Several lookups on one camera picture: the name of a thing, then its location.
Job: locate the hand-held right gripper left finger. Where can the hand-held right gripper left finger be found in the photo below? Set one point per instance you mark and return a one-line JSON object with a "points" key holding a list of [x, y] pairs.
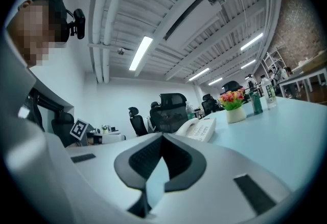
{"points": [[138, 164]]}

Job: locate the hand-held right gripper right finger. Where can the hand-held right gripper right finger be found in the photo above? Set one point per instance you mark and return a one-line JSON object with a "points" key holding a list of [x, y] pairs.
{"points": [[186, 166]]}

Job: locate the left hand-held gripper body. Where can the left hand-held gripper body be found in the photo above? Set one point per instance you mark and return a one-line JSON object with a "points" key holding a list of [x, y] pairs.
{"points": [[79, 129]]}

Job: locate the white telephone handset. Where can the white telephone handset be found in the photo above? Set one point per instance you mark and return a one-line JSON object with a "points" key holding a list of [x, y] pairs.
{"points": [[185, 127]]}

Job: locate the small potted plant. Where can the small potted plant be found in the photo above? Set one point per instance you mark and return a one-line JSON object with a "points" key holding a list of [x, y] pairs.
{"points": [[105, 129]]}

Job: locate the white desk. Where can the white desk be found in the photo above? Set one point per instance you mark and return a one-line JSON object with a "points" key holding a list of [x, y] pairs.
{"points": [[112, 138]]}

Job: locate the white telephone base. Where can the white telephone base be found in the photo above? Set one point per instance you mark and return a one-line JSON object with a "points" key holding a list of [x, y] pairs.
{"points": [[205, 131]]}

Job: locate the black mesh office chair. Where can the black mesh office chair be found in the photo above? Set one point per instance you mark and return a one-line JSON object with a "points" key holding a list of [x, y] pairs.
{"points": [[173, 115]]}

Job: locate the clear water bottle green label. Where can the clear water bottle green label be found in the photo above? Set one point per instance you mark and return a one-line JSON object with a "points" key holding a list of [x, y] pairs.
{"points": [[189, 113], [270, 95]]}

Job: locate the person's white shirt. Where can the person's white shirt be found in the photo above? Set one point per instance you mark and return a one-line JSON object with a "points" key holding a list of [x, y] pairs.
{"points": [[12, 105]]}

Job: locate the artificial flowers white pot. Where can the artificial flowers white pot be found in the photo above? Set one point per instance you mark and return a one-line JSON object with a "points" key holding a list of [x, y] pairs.
{"points": [[236, 114]]}

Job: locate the ceiling light panel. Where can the ceiling light panel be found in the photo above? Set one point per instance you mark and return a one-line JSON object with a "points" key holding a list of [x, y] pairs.
{"points": [[215, 81], [140, 53], [251, 41], [198, 74], [248, 64]]}

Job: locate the dark green bottle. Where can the dark green bottle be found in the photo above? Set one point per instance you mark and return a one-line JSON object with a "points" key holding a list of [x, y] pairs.
{"points": [[256, 102]]}

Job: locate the person's head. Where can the person's head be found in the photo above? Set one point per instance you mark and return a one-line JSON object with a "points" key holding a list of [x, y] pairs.
{"points": [[30, 33]]}

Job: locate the white metal rack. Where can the white metal rack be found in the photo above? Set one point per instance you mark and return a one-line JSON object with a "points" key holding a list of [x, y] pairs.
{"points": [[273, 52]]}

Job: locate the wooden table white legs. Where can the wooden table white legs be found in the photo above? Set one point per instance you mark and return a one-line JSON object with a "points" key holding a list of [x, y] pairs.
{"points": [[314, 64]]}

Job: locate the ceiling dome camera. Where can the ceiling dome camera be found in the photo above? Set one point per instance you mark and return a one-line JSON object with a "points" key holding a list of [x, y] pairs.
{"points": [[120, 51]]}

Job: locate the black head-mounted camera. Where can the black head-mounted camera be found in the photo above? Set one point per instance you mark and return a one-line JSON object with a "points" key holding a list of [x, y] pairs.
{"points": [[79, 23]]}

